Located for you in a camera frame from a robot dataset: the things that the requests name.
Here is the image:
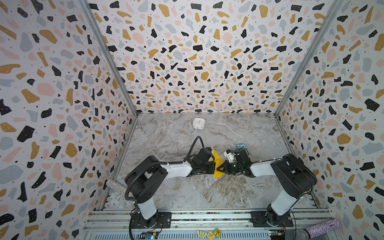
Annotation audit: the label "yellow square paper sheet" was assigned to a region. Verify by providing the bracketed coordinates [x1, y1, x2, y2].
[210, 148, 224, 179]

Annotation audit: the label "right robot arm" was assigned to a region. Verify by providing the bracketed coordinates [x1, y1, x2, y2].
[216, 148, 317, 227]

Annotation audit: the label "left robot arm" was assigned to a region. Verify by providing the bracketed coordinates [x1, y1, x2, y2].
[124, 147, 216, 221]

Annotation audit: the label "blue owl toy block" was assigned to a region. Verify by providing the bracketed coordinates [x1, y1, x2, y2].
[236, 144, 247, 150]

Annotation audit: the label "glitter microphone left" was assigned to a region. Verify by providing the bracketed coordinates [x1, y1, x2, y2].
[106, 179, 127, 195]

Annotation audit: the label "glitter microphone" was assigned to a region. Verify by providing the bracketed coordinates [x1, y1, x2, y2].
[106, 179, 127, 195]
[295, 219, 342, 240]

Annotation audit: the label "glitter microphone right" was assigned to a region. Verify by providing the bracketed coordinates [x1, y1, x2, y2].
[295, 219, 342, 240]

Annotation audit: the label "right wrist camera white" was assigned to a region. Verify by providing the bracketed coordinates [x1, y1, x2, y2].
[224, 150, 236, 163]

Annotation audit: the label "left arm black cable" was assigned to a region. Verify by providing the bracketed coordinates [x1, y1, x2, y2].
[124, 135, 211, 240]

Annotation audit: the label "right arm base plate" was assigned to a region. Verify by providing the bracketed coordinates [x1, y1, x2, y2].
[250, 211, 294, 228]

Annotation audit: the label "colourful stickers on rail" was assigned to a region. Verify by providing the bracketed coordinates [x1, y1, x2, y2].
[197, 229, 222, 240]

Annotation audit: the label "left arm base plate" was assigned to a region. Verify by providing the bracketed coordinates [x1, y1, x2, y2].
[131, 212, 172, 229]

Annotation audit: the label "aluminium rail frame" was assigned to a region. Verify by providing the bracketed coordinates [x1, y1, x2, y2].
[83, 209, 332, 240]

